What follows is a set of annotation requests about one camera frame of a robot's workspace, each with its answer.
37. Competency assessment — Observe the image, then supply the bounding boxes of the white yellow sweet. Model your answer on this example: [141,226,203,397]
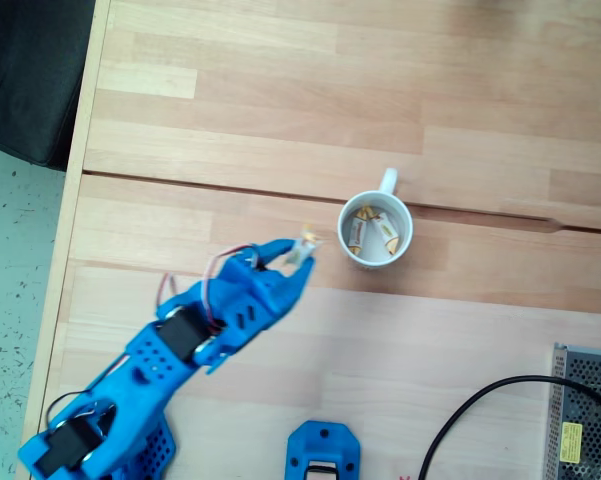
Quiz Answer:
[348,204,376,255]
[369,211,401,257]
[285,224,329,266]

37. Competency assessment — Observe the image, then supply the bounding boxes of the white ceramic mug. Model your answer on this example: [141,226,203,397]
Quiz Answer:
[336,167,415,272]

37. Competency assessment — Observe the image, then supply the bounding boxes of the light wooden board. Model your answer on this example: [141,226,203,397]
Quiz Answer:
[29,258,601,480]

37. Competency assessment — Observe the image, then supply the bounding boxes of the blue printed base part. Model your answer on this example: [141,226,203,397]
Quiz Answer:
[286,420,362,480]

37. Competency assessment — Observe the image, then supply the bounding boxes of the metal mesh power supply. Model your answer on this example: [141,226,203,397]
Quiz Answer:
[543,342,601,480]

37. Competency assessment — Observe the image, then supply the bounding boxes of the red white servo wires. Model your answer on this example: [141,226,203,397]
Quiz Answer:
[157,243,261,334]

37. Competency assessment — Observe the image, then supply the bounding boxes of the thick black cable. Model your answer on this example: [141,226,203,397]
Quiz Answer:
[417,374,601,480]

